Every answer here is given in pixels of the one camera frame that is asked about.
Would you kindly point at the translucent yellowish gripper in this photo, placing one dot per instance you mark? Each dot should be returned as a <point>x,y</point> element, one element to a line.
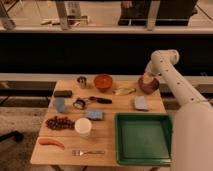
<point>148,75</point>

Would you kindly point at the red yellow apple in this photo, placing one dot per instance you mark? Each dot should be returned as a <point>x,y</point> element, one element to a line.
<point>147,80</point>

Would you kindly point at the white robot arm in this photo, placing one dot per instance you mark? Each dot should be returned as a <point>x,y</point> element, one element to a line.
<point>192,138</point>

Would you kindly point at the purple bowl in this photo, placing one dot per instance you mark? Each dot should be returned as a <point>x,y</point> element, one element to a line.
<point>148,88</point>

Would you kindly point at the red orange bowl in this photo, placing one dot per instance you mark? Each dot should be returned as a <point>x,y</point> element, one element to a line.
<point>103,82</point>

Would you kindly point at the yellow banana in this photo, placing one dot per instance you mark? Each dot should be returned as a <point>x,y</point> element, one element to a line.
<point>124,91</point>

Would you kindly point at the green plastic tray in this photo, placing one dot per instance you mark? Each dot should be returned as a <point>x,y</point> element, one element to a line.
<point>143,139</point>

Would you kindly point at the small metal cup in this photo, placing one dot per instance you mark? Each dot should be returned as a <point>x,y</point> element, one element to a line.
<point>82,82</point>

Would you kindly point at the blue sponge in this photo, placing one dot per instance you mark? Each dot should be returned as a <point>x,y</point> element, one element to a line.
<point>94,115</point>

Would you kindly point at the small dark round tin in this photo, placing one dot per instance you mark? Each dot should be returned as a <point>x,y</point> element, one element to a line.
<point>79,104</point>

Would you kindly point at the white paper cup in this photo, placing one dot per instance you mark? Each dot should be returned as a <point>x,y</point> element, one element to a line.
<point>83,127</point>

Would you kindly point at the wooden table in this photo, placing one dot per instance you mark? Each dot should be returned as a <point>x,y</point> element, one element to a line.
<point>102,137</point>

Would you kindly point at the black rectangular block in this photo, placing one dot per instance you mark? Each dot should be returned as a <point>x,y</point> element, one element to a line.
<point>63,93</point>

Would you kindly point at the bunch of dark grapes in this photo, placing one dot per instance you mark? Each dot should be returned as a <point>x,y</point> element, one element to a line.
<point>60,123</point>

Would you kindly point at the silver fork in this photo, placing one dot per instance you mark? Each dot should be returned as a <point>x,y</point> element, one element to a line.
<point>82,152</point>

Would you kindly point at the black handled tool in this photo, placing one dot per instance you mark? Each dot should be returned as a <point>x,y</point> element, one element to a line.
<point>100,100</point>

